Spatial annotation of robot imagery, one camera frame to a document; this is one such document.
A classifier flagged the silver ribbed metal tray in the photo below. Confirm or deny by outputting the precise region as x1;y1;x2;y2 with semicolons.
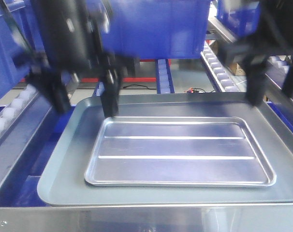
84;116;277;188

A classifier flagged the steel shelf frame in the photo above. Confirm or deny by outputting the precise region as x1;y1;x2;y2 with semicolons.
0;14;293;232

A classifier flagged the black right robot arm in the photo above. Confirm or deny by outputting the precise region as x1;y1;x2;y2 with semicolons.
218;0;293;106

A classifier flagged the red metal floor frame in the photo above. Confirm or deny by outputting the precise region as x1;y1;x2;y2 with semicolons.
20;76;159;83

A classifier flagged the large blue plastic crate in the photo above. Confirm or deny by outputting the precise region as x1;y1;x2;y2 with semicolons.
0;0;44;99

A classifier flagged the big blue crate behind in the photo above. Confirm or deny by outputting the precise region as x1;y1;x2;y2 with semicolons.
102;0;210;59

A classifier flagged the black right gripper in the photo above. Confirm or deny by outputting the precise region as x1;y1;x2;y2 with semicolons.
218;31;293;106

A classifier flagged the left white roller track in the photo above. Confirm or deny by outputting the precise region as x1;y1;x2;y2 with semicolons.
0;84;37;139

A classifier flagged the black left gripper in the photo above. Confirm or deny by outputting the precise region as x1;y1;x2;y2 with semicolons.
13;48;137;118

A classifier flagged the centre white roller track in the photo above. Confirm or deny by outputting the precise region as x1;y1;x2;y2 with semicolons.
155;59;175;94

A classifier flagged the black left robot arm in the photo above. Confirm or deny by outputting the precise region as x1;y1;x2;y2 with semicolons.
14;0;138;117

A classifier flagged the centre-right white roller track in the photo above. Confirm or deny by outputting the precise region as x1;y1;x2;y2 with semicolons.
201;42;239;92

